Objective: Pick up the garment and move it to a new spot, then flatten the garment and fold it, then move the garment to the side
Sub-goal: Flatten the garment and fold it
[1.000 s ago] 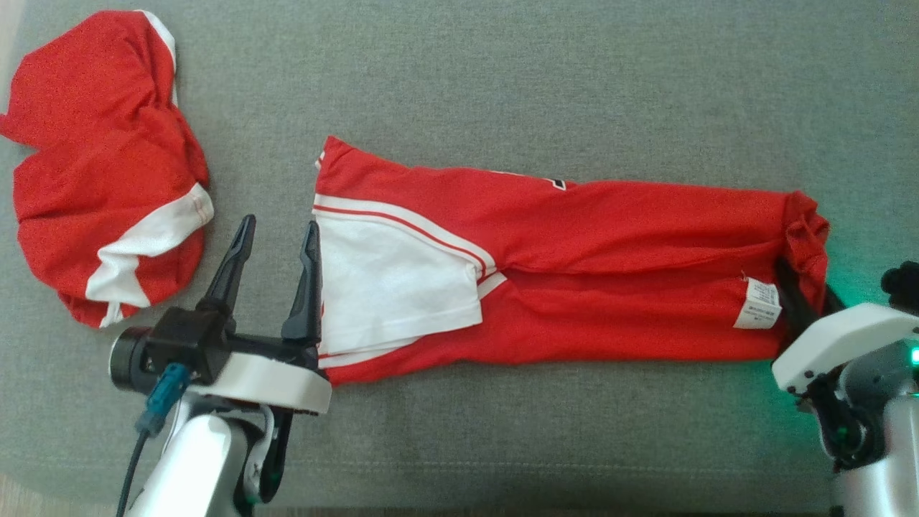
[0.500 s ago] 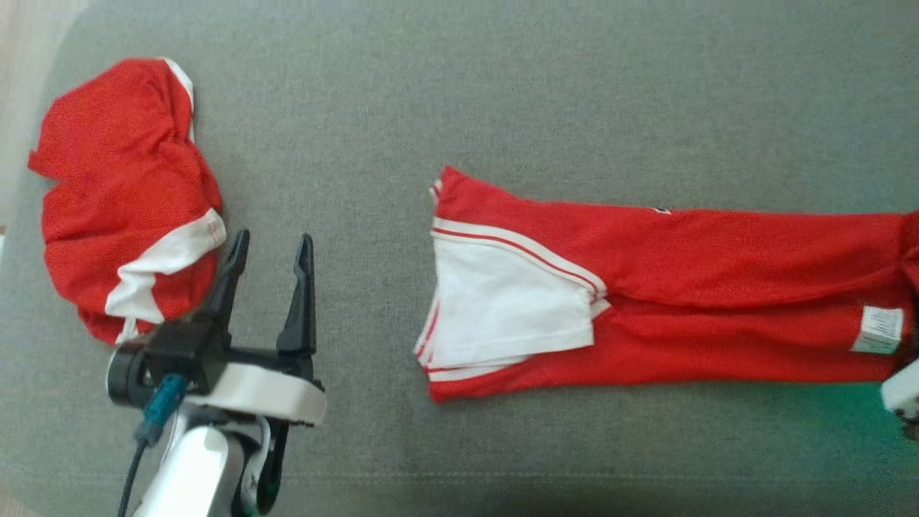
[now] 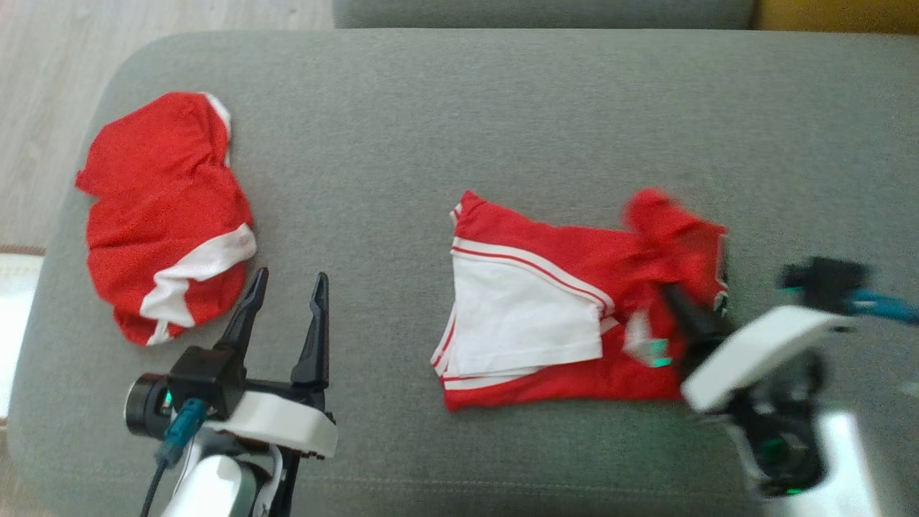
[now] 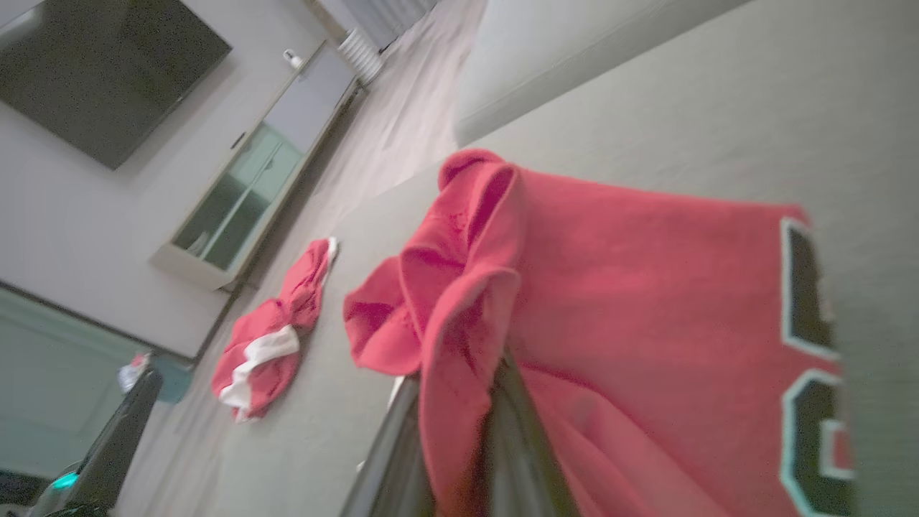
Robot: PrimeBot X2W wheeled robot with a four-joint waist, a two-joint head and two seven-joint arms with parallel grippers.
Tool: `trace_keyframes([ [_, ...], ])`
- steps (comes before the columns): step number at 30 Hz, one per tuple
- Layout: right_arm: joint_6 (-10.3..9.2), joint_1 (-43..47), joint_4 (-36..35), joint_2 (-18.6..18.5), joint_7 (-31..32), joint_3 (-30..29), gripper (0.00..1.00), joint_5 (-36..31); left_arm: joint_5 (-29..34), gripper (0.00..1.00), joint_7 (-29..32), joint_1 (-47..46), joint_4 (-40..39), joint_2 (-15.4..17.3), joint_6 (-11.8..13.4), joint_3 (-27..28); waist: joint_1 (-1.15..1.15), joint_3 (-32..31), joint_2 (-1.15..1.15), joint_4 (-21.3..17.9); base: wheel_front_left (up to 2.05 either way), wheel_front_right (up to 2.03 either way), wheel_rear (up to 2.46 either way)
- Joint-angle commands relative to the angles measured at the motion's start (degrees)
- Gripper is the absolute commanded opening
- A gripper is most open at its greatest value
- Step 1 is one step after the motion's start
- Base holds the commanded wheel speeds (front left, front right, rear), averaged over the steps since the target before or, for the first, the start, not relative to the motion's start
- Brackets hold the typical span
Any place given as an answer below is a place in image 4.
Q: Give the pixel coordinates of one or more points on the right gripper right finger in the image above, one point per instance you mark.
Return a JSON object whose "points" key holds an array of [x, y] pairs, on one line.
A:
{"points": [[520, 459]]}

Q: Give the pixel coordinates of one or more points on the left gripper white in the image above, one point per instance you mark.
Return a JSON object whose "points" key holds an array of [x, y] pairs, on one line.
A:
{"points": [[64, 495]]}

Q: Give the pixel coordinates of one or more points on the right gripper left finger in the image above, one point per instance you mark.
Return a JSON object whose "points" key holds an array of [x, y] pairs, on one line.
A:
{"points": [[395, 459]]}

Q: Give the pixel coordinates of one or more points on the red white mesh shorts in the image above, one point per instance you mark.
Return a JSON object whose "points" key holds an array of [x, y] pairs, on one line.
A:
{"points": [[262, 337]]}

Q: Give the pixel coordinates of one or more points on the red white jersey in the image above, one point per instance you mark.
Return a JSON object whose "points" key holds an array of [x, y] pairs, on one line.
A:
{"points": [[610, 287]]}

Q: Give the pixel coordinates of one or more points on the small red white toy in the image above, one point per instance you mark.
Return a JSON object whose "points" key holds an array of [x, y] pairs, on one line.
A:
{"points": [[133, 372]]}

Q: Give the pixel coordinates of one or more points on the grey sofa seat cushion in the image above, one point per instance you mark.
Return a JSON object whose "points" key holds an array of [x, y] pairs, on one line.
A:
{"points": [[323, 445]]}

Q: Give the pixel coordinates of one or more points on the teal storage box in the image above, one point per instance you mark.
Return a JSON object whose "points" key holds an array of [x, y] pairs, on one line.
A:
{"points": [[174, 379]]}

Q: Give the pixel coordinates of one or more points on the white glass-front tv cabinet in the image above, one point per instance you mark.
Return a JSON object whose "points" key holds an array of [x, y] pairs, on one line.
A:
{"points": [[237, 194]]}

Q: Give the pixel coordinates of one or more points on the black television screen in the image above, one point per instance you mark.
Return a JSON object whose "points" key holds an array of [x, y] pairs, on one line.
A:
{"points": [[100, 72]]}

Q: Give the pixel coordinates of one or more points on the grey sofa back cushion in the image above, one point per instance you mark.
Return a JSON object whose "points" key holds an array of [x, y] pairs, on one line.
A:
{"points": [[546, 57]]}

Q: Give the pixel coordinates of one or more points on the white radiator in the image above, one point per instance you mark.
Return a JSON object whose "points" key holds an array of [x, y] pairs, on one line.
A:
{"points": [[359, 54]]}

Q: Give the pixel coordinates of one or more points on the small white device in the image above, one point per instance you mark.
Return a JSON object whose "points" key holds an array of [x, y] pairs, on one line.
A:
{"points": [[293, 59]]}

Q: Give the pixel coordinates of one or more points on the grey curtain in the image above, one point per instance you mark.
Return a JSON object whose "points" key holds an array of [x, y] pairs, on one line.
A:
{"points": [[388, 18]]}

